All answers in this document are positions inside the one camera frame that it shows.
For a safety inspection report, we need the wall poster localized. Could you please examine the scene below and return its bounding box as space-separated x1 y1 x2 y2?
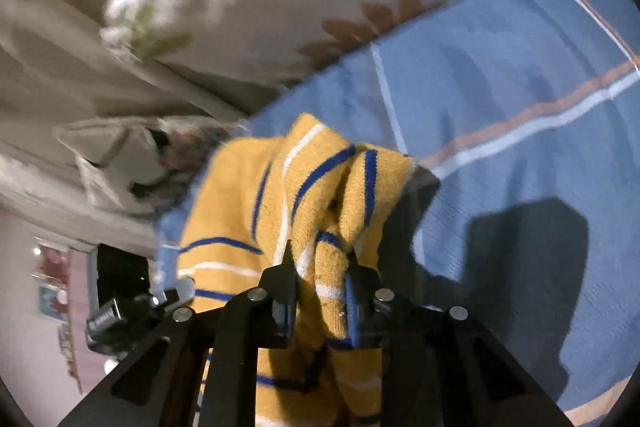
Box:
31 239 86 395

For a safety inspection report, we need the blue plaid bedsheet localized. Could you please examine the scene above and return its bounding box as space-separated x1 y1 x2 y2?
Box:
155 0 640 427

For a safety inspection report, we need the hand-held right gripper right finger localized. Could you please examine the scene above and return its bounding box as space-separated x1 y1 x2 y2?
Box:
345 257 576 427

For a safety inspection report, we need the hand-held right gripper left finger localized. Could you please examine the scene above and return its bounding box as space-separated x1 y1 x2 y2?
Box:
60 239 301 427

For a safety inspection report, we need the beige padded headboard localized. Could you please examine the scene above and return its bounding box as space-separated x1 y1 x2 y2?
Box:
0 0 256 248

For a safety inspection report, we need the yellow striped sweater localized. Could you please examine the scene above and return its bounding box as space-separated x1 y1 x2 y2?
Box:
177 113 416 427

